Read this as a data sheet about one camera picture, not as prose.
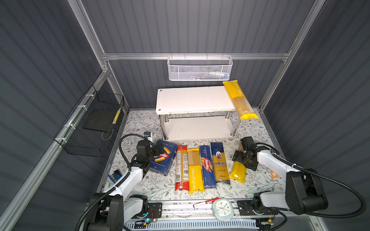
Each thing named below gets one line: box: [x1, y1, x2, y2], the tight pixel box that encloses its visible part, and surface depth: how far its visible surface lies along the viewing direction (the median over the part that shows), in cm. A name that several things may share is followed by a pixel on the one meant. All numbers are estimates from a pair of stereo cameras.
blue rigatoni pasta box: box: [149, 139, 178, 177], surface depth 87 cm
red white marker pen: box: [192, 197, 220, 208], surface depth 77 cm
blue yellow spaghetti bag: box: [210, 141, 231, 185], surface depth 90 cm
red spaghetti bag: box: [175, 144, 190, 192], surface depth 86 cm
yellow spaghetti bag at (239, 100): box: [222, 79, 259, 121], surface depth 75 cm
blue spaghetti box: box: [199, 145, 217, 189], surface depth 86 cm
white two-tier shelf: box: [156, 86, 241, 141], surface depth 84 cm
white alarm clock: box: [211, 197, 235, 222], surface depth 73 cm
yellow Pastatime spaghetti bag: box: [186, 147, 206, 194], surface depth 86 cm
